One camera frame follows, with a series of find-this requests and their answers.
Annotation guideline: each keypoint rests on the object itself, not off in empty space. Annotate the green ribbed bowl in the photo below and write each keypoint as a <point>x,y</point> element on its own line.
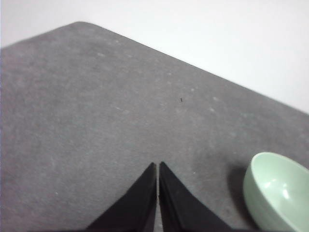
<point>272,191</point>

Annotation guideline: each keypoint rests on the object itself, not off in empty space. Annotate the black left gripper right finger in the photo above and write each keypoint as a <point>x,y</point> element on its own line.
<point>178,207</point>

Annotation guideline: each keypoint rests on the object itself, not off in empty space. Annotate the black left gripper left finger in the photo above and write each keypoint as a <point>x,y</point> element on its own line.
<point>135,210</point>

